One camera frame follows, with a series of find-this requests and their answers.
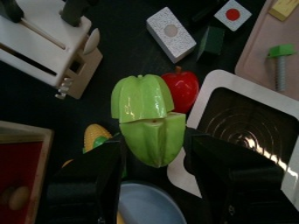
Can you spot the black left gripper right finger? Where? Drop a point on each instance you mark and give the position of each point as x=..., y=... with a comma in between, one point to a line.
x=237, y=183

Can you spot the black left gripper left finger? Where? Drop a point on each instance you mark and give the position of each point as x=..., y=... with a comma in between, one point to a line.
x=82, y=186

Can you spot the green toy starfruit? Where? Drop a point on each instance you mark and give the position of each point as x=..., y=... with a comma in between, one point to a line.
x=149, y=116

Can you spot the yellow toy corn cob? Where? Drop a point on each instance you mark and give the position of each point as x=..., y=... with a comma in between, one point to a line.
x=94, y=140

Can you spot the wooden box with red panel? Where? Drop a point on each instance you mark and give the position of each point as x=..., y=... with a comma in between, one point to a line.
x=21, y=172

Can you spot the light blue bowl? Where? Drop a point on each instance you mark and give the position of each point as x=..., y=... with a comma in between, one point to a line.
x=149, y=205

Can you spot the red toy apple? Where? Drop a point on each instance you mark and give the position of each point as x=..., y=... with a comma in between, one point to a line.
x=182, y=87

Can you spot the green-headed toy bolt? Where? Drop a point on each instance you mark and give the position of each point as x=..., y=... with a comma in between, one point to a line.
x=280, y=64

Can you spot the pink toy cutting board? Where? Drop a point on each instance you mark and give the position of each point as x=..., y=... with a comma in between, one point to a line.
x=260, y=58

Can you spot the dark green block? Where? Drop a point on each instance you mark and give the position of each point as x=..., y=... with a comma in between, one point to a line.
x=212, y=43

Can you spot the white toy toaster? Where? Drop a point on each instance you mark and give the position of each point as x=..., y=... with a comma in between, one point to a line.
x=46, y=46

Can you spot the white speckled block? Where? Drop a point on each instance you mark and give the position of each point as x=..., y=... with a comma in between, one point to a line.
x=169, y=34

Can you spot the white block with red dot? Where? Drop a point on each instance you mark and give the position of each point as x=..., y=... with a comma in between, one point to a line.
x=232, y=14

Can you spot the yellow wooden block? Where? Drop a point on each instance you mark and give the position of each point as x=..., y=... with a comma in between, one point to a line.
x=285, y=8

